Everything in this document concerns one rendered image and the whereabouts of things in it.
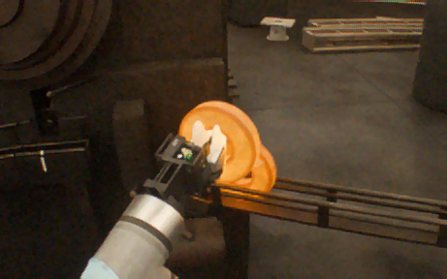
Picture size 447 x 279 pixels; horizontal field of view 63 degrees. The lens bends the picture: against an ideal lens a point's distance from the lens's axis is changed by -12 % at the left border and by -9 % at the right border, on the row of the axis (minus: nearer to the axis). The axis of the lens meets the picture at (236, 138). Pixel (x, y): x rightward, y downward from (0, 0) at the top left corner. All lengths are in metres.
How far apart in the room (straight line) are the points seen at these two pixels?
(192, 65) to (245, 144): 0.37
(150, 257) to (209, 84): 0.59
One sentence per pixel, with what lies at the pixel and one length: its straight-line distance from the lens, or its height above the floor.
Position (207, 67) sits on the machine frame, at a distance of 1.02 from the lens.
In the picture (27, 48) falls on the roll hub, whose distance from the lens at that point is 0.86.
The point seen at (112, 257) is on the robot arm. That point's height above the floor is 0.82.
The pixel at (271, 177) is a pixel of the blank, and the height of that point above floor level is 0.72.
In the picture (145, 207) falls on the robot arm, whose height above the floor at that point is 0.85.
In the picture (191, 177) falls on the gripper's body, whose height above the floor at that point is 0.84.
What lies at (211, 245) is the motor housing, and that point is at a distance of 1.00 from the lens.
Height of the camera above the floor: 1.20
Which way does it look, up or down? 29 degrees down
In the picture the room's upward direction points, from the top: straight up
